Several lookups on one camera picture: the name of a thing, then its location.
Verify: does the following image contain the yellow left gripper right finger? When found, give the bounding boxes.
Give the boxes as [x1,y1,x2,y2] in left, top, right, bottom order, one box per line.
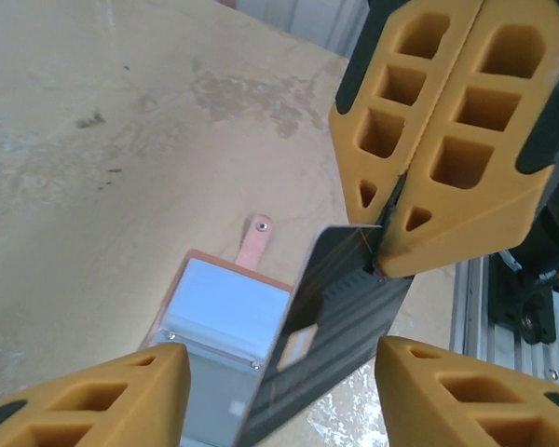
[375,335,559,447]

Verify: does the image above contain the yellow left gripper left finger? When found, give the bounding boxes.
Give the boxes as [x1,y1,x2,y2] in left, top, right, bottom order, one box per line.
[0,342,190,447]

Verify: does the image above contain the black credit card orange lines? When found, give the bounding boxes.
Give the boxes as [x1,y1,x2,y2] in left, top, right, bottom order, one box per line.
[232,223,415,447]

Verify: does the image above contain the translucent corrugated side panel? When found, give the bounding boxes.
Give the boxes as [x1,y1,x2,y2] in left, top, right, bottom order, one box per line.
[230,0,372,60]

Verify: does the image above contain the aluminium mounting rail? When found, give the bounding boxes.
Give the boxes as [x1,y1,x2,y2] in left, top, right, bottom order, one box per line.
[449,253,559,390]

